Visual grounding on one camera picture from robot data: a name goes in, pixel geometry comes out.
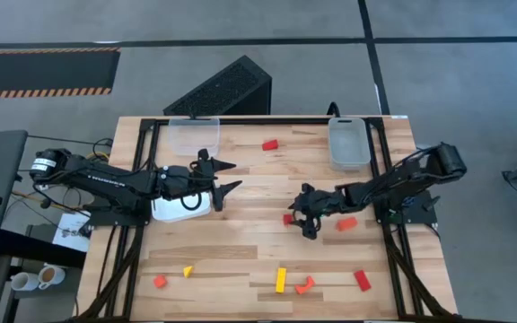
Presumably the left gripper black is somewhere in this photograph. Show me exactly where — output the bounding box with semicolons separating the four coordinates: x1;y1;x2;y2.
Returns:
157;148;243;213

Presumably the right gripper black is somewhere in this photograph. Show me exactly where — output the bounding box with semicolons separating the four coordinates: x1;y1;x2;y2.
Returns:
288;182;346;241

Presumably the orange rectangular block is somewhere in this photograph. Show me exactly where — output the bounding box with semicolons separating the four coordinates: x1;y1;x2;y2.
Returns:
335;216;359;232

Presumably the clear plastic bin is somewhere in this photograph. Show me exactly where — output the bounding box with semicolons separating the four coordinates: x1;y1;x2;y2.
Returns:
167;117;222;157

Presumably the white plastic bin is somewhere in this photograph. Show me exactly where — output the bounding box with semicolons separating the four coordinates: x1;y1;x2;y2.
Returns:
150;190;214;224

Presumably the orange arch block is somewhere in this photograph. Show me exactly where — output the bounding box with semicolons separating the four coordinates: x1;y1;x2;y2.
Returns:
294;275;317;296

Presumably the long yellow rectangular block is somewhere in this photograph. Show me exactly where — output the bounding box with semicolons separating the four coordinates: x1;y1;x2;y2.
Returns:
275;267;288;294

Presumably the clear plastic container right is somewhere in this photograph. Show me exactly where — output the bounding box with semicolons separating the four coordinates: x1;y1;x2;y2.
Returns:
328;117;372;172

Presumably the long red rectangular block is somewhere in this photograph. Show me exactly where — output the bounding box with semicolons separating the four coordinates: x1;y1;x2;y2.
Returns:
353;269;372;292

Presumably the black mesh computer tower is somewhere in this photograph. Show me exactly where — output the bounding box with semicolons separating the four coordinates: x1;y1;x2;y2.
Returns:
162;55;273;118

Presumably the white paper sheet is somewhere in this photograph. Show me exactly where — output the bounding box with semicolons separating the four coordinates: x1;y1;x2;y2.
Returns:
51;211;92;253

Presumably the white mug with coffee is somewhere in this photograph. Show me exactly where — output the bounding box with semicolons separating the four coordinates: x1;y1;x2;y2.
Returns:
38;265;66;291

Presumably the black hazard-striped floor mat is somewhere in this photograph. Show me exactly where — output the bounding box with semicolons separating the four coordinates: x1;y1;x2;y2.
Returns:
0;47;122;100

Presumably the empty white mug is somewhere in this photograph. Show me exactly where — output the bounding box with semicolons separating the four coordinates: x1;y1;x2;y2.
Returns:
10;272;39;292

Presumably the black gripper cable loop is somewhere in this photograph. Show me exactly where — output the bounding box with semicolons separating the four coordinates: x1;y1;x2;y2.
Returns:
180;192;203;212

